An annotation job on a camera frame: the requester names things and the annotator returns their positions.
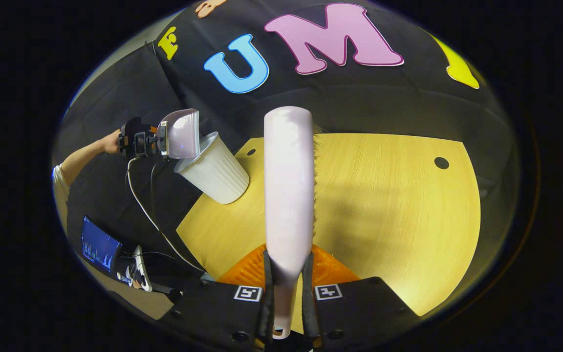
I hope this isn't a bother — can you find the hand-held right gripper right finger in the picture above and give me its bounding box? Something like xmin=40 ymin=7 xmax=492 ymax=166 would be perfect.
xmin=301 ymin=243 xmax=420 ymax=352

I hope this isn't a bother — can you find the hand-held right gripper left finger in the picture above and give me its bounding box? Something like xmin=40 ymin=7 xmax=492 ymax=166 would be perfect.
xmin=157 ymin=243 xmax=275 ymax=352

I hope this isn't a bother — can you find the small grey dustpan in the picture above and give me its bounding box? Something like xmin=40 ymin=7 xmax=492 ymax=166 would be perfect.
xmin=157 ymin=108 xmax=202 ymax=160

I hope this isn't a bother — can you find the white ribbed garbage bin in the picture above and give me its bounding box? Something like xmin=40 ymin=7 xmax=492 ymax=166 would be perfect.
xmin=173 ymin=132 xmax=251 ymax=205

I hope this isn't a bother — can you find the small grey broom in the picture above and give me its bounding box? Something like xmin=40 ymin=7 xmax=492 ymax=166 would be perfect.
xmin=263 ymin=106 xmax=315 ymax=340

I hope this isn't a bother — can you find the black and white object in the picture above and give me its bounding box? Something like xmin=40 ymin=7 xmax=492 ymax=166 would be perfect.
xmin=124 ymin=244 xmax=153 ymax=293

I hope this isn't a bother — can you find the person's white shirt sleeve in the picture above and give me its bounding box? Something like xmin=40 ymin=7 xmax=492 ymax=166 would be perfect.
xmin=51 ymin=165 xmax=70 ymax=233

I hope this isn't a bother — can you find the tablet with blue screen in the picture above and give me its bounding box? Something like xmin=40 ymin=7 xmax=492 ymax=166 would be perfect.
xmin=81 ymin=216 xmax=124 ymax=275

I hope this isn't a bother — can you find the white cable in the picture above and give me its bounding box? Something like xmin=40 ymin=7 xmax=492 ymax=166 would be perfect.
xmin=126 ymin=157 xmax=206 ymax=273

